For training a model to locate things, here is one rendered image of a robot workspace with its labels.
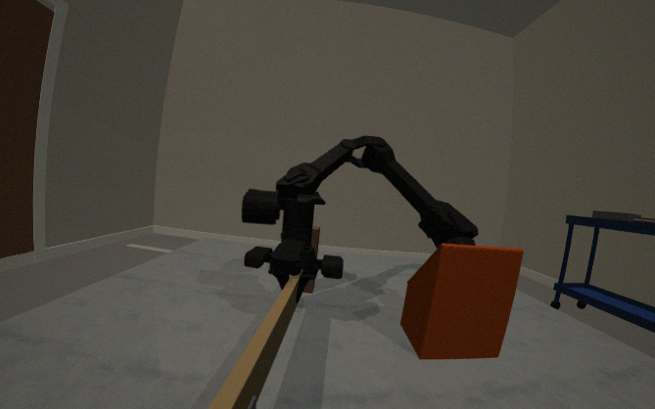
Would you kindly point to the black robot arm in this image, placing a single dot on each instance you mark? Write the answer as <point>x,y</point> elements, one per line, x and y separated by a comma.
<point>296,195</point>

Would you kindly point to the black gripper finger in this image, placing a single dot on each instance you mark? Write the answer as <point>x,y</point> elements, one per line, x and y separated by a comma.
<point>283,278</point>
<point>303,282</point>

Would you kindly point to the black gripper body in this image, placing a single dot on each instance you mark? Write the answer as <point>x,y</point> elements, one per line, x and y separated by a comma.
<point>331,266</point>

